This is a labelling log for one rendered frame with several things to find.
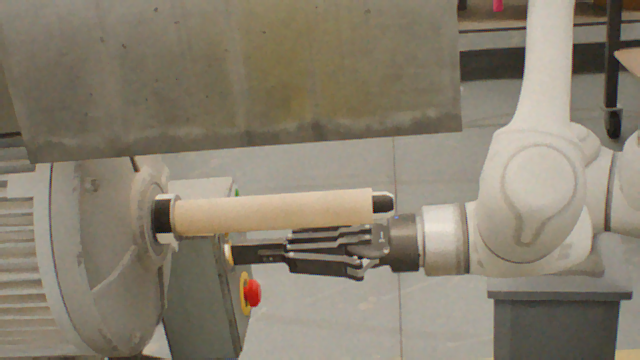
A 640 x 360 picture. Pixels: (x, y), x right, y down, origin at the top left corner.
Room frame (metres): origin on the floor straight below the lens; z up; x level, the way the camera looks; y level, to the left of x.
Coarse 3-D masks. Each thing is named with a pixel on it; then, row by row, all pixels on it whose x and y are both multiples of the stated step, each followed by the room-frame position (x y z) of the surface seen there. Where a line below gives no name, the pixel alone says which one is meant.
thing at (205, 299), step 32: (192, 192) 0.97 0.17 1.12; (224, 192) 0.96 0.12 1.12; (192, 256) 0.85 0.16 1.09; (224, 256) 0.86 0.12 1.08; (192, 288) 0.85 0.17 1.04; (224, 288) 0.85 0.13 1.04; (192, 320) 0.86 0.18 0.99; (224, 320) 0.85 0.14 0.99; (192, 352) 0.86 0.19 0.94; (224, 352) 0.85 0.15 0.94
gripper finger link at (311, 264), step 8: (288, 256) 0.84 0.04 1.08; (296, 256) 0.84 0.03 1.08; (304, 256) 0.83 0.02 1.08; (312, 256) 0.83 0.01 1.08; (320, 256) 0.83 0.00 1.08; (328, 256) 0.83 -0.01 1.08; (336, 256) 0.83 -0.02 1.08; (344, 256) 0.82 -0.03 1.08; (296, 264) 0.83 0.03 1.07; (304, 264) 0.83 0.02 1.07; (312, 264) 0.83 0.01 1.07; (320, 264) 0.82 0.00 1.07; (328, 264) 0.82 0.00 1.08; (336, 264) 0.82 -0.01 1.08; (344, 264) 0.81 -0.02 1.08; (352, 264) 0.80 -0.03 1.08; (360, 264) 0.80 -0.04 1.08; (296, 272) 0.83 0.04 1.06; (304, 272) 0.83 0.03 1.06; (312, 272) 0.83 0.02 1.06; (320, 272) 0.82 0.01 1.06; (328, 272) 0.82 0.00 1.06; (336, 272) 0.82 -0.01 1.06; (344, 272) 0.81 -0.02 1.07; (360, 280) 0.80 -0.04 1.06
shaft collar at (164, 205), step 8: (160, 200) 0.65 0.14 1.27; (168, 200) 0.65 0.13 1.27; (176, 200) 0.66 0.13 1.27; (152, 208) 0.65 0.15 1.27; (160, 208) 0.65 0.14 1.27; (168, 208) 0.64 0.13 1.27; (160, 216) 0.64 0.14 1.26; (168, 216) 0.64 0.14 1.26; (160, 224) 0.64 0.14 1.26; (168, 224) 0.64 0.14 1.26; (160, 232) 0.64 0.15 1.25; (168, 232) 0.64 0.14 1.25; (176, 232) 0.64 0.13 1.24; (160, 240) 0.64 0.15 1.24; (168, 240) 0.64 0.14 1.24; (176, 240) 0.64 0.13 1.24
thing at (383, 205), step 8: (376, 192) 0.64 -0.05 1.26; (384, 192) 0.63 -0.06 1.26; (376, 200) 0.63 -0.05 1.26; (384, 200) 0.63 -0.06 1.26; (392, 200) 0.63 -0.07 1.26; (376, 208) 0.62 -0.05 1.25; (384, 208) 0.62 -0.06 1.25; (392, 208) 0.62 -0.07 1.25; (376, 216) 0.62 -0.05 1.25; (384, 216) 0.62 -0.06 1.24
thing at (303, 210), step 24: (312, 192) 0.64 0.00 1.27; (336, 192) 0.64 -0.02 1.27; (360, 192) 0.63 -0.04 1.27; (192, 216) 0.64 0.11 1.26; (216, 216) 0.64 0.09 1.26; (240, 216) 0.64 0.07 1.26; (264, 216) 0.63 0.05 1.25; (288, 216) 0.63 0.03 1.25; (312, 216) 0.63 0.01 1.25; (336, 216) 0.62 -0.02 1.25; (360, 216) 0.62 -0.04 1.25
